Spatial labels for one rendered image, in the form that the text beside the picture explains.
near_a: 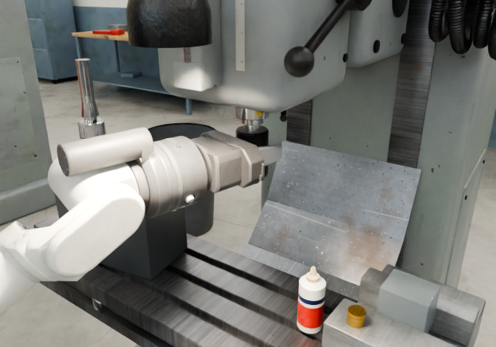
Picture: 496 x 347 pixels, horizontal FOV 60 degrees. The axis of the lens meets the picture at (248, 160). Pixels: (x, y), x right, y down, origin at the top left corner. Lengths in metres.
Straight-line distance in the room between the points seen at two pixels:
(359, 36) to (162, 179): 0.33
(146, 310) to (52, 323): 1.59
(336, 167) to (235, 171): 0.45
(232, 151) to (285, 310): 0.32
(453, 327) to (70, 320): 1.92
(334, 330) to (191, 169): 0.26
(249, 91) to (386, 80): 0.46
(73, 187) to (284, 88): 0.25
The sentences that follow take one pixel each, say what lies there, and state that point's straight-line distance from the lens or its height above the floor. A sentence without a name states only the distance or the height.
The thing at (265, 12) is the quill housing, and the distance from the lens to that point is 0.47.
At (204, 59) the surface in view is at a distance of 0.48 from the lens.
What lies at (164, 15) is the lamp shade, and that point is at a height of 1.42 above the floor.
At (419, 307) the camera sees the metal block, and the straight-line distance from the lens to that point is 0.58.
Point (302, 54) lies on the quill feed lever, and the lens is 0.42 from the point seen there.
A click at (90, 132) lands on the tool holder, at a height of 1.20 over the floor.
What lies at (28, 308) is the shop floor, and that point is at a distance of 2.48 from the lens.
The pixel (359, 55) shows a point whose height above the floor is 1.36.
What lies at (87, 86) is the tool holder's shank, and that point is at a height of 1.28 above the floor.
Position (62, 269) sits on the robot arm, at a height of 1.19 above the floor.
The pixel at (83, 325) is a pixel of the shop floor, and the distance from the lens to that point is 2.27.
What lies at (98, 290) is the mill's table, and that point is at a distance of 0.85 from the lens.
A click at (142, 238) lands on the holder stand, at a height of 1.04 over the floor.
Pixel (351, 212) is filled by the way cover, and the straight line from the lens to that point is 0.95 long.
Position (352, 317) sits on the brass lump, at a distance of 0.57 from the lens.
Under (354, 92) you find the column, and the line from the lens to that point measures 0.93.
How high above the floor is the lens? 1.44
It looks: 21 degrees down
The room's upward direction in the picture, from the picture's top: straight up
